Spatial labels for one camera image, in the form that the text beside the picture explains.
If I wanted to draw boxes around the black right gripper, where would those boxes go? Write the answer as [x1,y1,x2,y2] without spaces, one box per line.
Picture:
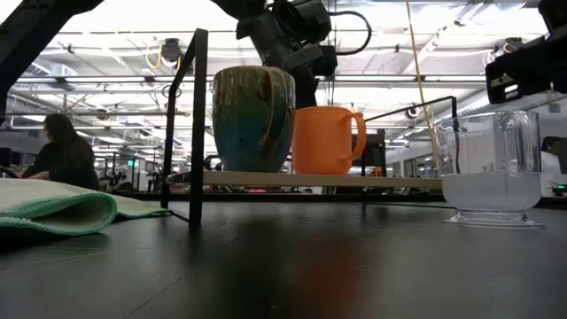
[236,0,333,110]

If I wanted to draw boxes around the orange plastic mug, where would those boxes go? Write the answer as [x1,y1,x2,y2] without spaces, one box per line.
[291,105,369,176]

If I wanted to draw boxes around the brown green glazed ceramic mug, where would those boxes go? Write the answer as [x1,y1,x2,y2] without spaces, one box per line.
[211,65,297,175]

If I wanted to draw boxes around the seated person at desk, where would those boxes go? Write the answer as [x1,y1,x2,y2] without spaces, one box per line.
[19,113,101,191]

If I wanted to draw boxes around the person in white top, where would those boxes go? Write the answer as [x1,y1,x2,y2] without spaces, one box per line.
[540,136,567,188]

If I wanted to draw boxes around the green microfibre cloth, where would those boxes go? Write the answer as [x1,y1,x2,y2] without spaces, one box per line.
[0,177,173,237]

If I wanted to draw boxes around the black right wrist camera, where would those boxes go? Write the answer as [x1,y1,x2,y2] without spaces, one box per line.
[282,43,339,78]

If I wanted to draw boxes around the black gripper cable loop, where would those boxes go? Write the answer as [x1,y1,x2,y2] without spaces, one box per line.
[329,10,374,57]

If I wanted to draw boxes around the yellow cable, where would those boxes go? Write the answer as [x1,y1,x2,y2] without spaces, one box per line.
[404,0,440,170]

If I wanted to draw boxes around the ceiling cord reel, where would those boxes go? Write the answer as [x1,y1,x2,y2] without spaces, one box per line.
[144,37,197,74]

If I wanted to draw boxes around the clear plastic cup with handle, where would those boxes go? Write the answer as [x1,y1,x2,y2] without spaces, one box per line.
[433,110,548,230]

